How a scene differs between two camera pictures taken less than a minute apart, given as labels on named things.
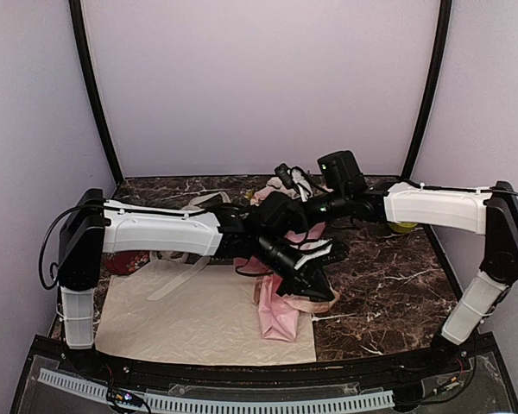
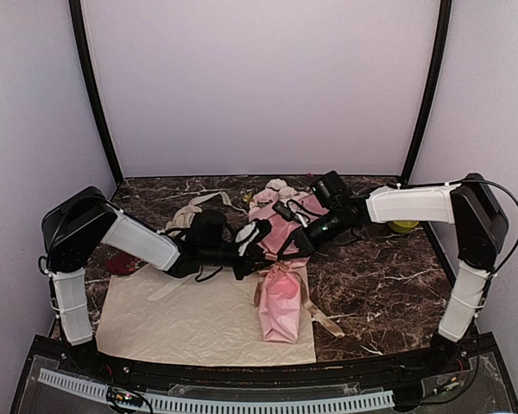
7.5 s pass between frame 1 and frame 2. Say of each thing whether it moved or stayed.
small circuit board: stayed
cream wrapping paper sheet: stayed
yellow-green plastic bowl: stayed
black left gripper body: moved
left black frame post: stayed
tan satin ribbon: moved
